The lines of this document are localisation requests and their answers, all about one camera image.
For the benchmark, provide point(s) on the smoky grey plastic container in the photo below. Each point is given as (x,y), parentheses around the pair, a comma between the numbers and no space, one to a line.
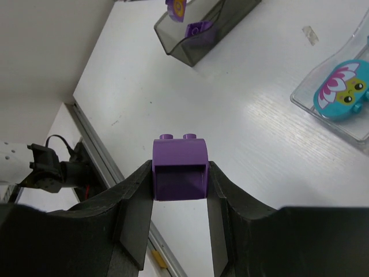
(224,15)

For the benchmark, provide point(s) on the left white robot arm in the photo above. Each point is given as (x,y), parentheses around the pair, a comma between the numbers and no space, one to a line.
(14,159)

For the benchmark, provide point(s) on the purple flower lego piece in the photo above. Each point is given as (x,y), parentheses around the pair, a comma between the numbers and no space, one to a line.
(180,168)

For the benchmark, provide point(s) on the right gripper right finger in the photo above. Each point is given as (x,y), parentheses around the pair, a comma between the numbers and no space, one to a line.
(250,238)

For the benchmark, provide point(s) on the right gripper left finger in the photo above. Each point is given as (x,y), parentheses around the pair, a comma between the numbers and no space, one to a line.
(106,235)

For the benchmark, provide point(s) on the purple butterfly lego piece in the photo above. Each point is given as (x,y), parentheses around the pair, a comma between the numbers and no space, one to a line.
(176,9)

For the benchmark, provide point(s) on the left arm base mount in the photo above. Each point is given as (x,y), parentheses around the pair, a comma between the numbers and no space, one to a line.
(51,175)

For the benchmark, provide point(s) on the aluminium front rail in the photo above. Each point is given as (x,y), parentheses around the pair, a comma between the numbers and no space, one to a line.
(160,255)

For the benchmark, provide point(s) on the clear plastic container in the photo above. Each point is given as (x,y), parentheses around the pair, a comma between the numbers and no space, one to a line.
(354,128)

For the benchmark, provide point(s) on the teal round printed lego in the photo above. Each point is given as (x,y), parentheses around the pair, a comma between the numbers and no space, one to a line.
(344,91)

